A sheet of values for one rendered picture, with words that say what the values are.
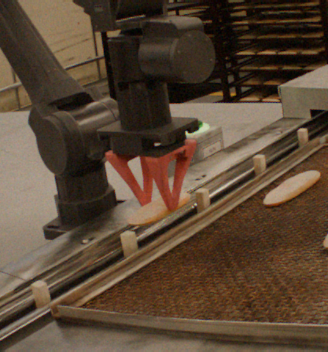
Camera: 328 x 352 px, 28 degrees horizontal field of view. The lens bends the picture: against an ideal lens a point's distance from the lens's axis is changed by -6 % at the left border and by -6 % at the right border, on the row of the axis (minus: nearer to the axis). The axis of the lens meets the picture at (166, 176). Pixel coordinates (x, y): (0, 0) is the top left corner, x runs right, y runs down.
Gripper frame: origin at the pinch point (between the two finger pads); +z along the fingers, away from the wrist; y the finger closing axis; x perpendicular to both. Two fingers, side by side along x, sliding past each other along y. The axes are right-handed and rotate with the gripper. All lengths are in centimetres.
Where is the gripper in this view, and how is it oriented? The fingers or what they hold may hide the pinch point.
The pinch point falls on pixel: (158, 200)
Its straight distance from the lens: 80.7
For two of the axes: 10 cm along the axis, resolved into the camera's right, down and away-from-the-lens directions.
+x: 6.2, -3.3, 7.1
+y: 7.7, 0.9, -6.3
